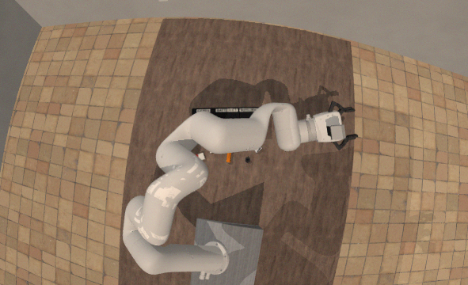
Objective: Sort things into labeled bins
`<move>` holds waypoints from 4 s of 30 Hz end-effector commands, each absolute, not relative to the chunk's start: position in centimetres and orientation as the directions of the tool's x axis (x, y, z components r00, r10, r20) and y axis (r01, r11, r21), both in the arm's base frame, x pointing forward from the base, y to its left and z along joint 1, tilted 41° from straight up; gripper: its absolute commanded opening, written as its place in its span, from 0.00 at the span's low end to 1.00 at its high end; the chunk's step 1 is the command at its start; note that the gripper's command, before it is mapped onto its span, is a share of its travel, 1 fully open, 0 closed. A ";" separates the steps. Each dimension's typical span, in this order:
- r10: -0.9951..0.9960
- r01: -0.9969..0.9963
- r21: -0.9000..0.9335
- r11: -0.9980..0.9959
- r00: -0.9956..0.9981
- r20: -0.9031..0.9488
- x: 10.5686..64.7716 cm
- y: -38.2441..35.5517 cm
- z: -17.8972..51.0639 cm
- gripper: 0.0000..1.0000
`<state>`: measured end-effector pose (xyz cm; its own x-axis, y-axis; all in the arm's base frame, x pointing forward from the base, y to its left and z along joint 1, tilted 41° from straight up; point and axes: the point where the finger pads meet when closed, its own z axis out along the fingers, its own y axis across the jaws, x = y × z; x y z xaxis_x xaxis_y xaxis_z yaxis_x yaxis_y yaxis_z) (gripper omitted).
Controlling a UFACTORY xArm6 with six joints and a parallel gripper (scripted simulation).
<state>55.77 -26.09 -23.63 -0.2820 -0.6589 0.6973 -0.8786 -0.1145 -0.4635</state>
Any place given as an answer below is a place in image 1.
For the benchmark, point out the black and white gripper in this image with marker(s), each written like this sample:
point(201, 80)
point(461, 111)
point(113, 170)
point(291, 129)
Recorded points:
point(328, 119)

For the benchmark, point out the black rack of bins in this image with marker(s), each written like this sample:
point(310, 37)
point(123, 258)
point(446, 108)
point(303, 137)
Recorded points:
point(228, 113)

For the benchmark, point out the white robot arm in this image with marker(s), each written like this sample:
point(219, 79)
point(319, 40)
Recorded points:
point(219, 136)

